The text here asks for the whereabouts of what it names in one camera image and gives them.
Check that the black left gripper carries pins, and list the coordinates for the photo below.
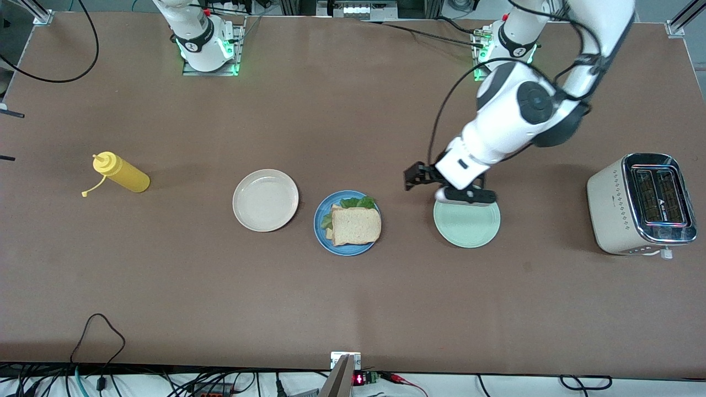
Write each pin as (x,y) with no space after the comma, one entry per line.
(427,173)

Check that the green lettuce leaf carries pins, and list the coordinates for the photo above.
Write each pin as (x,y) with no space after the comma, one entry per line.
(358,202)

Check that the light bread slice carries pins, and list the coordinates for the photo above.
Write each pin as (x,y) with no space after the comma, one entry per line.
(356,226)

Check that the dark-crust bread slice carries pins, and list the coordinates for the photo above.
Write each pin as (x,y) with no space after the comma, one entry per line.
(329,234)

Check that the yellow squeeze bottle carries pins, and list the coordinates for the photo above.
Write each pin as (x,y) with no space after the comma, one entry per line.
(129,179)

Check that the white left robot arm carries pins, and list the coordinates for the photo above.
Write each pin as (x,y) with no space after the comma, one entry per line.
(513,121)

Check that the pale green plate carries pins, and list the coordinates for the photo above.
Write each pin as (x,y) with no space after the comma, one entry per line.
(466,226)

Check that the blue plate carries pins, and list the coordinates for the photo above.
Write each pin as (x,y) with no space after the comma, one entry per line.
(347,251)

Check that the cream plate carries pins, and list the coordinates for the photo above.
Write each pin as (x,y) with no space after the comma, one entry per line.
(265,200)

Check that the white device with vents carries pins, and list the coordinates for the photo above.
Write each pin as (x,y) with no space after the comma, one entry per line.
(364,10)

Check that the beige chrome toaster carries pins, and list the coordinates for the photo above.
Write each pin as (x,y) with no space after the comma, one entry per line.
(609,209)

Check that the red clip leads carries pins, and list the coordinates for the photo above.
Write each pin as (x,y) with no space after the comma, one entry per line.
(397,377)

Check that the red LED display module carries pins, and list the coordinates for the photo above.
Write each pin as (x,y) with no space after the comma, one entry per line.
(359,379)

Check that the black box with red plugs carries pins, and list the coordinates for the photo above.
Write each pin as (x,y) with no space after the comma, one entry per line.
(212,392)

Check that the aluminium frame post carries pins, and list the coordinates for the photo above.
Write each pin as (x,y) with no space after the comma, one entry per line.
(674,27)
(43,17)

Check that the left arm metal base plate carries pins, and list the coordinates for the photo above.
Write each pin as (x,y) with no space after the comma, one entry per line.
(480,74)

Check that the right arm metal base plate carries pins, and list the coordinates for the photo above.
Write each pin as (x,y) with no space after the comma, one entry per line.
(209,73)

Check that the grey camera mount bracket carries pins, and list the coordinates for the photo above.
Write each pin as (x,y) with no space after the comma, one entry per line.
(342,380)

